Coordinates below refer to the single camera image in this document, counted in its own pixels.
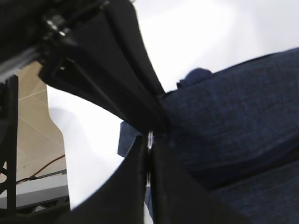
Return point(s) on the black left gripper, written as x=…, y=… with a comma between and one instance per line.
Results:
x=32, y=30

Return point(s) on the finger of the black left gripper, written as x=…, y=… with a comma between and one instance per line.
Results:
x=124, y=97
x=112, y=40

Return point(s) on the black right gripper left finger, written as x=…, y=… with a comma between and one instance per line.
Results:
x=120, y=200

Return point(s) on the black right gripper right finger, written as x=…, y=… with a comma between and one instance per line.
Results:
x=178, y=199

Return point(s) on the dark blue lunch bag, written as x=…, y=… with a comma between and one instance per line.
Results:
x=236, y=132

